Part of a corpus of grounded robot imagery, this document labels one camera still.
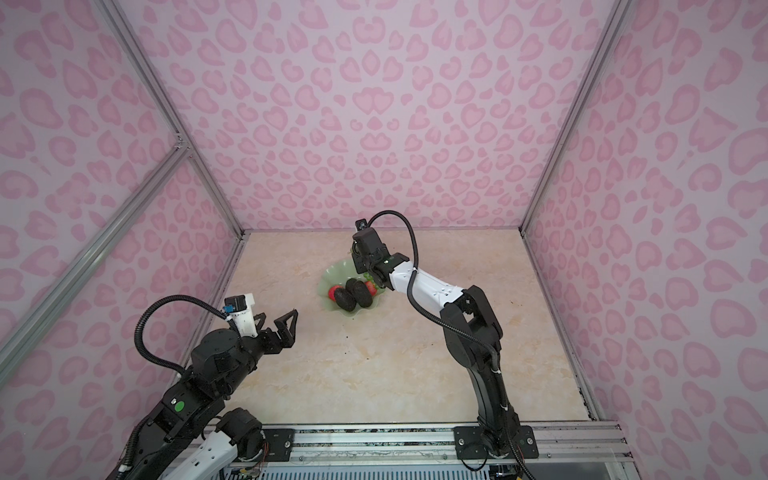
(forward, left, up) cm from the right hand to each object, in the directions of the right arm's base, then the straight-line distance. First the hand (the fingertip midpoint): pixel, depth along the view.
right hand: (365, 247), depth 93 cm
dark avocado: (-13, +6, -10) cm, 17 cm away
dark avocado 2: (-11, +1, -8) cm, 14 cm away
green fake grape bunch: (-15, -3, +5) cm, 16 cm away
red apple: (-8, +12, -12) cm, 19 cm away
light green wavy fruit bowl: (-1, +11, -14) cm, 18 cm away
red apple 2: (-7, -1, -11) cm, 13 cm away
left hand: (-27, +16, +8) cm, 32 cm away
